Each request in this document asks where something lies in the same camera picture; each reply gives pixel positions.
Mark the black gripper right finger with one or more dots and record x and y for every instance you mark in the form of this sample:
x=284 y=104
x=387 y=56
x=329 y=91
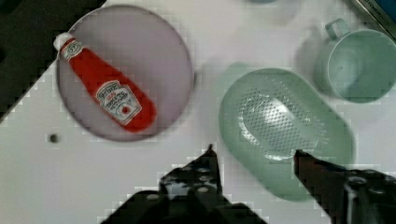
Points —
x=348 y=196

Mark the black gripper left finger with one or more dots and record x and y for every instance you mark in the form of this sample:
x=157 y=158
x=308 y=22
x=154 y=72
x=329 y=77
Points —
x=203 y=172

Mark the green plastic strainer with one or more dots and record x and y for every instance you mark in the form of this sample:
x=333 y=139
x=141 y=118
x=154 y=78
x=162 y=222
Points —
x=267 y=115

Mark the red ketchup bottle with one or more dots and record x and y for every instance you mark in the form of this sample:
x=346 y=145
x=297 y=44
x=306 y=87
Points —
x=120 y=98

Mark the green plastic mug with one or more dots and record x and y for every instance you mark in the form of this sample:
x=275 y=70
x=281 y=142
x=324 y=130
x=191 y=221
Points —
x=357 y=66

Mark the grey round plate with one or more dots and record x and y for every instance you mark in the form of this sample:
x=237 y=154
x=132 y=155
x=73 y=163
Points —
x=143 y=46

